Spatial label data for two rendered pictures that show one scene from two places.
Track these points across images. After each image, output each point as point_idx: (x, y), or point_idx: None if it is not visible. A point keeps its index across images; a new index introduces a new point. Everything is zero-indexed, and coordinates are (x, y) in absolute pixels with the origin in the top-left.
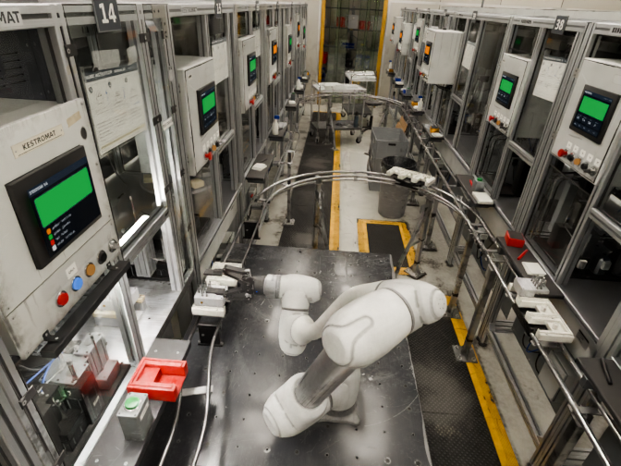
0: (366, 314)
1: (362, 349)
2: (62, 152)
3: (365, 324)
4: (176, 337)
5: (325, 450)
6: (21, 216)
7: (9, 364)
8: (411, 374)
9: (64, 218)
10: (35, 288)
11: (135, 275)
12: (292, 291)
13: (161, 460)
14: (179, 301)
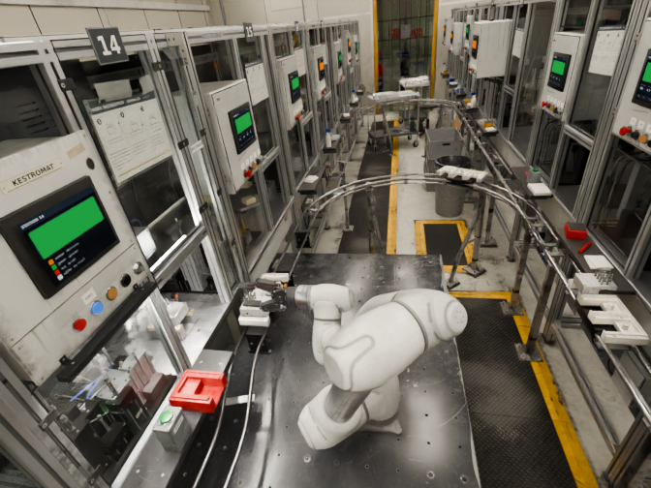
0: (366, 334)
1: (362, 374)
2: (64, 184)
3: (365, 346)
4: (232, 345)
5: (365, 462)
6: (16, 251)
7: (22, 391)
8: (459, 380)
9: (70, 248)
10: (45, 318)
11: (190, 290)
12: (322, 301)
13: (200, 471)
14: (228, 313)
